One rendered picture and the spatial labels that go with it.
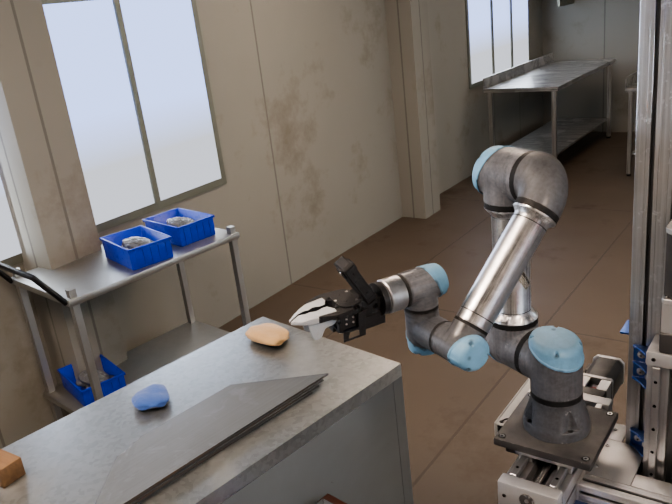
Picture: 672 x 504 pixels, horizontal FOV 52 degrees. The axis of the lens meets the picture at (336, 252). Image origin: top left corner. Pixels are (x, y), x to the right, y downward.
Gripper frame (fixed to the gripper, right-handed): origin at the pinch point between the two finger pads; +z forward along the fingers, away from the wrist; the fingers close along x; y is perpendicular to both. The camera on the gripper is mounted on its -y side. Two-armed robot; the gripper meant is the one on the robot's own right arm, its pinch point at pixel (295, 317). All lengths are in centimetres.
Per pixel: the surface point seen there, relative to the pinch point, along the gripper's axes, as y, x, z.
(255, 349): 50, 63, -14
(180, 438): 42, 29, 21
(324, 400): 44, 24, -17
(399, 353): 172, 181, -147
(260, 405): 43, 30, -1
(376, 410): 53, 23, -32
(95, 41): -11, 296, -29
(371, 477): 72, 19, -27
